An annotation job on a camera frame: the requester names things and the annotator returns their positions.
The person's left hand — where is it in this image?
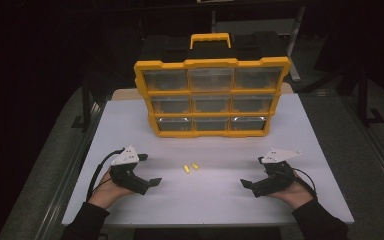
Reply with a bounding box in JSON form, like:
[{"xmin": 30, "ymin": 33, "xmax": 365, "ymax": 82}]
[{"xmin": 88, "ymin": 168, "xmax": 135, "ymax": 210}]

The black stand post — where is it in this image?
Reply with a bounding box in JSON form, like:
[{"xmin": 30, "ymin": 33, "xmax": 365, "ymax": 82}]
[
  {"xmin": 356, "ymin": 64, "xmax": 384, "ymax": 127},
  {"xmin": 71, "ymin": 74, "xmax": 96, "ymax": 133}
]

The person's right hand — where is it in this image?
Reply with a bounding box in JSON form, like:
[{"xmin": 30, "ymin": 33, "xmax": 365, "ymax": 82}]
[{"xmin": 268, "ymin": 171, "xmax": 314, "ymax": 210}]

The yellow black drawer organizer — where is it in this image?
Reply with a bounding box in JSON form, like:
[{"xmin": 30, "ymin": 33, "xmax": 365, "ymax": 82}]
[{"xmin": 133, "ymin": 32, "xmax": 292, "ymax": 139}]

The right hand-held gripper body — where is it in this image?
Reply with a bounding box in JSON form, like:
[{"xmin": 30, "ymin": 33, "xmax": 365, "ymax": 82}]
[{"xmin": 255, "ymin": 148, "xmax": 303, "ymax": 198}]

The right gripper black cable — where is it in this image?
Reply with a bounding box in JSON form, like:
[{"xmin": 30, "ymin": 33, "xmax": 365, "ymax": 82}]
[{"xmin": 291, "ymin": 167, "xmax": 318, "ymax": 201}]

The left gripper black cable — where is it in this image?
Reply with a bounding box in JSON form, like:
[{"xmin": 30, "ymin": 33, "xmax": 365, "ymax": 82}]
[{"xmin": 85, "ymin": 148, "xmax": 125, "ymax": 203}]

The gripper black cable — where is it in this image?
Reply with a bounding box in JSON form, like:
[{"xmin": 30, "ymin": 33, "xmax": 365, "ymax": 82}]
[
  {"xmin": 291, "ymin": 167, "xmax": 318, "ymax": 201},
  {"xmin": 85, "ymin": 148, "xmax": 125, "ymax": 203}
]

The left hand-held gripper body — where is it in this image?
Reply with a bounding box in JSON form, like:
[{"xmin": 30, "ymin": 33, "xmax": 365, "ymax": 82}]
[{"xmin": 109, "ymin": 144, "xmax": 142, "ymax": 193}]

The set of clear organizer drawers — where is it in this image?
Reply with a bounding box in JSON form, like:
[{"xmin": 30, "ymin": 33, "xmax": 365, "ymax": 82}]
[{"xmin": 142, "ymin": 68, "xmax": 284, "ymax": 132}]

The aluminium frame rail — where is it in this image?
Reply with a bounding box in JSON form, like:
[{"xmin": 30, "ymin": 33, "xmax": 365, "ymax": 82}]
[
  {"xmin": 34, "ymin": 101, "xmax": 106, "ymax": 240},
  {"xmin": 343, "ymin": 96, "xmax": 384, "ymax": 201}
]

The clear plastic pull-out bin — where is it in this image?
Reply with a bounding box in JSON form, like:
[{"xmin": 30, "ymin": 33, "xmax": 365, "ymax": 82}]
[{"xmin": 188, "ymin": 68, "xmax": 235, "ymax": 93}]

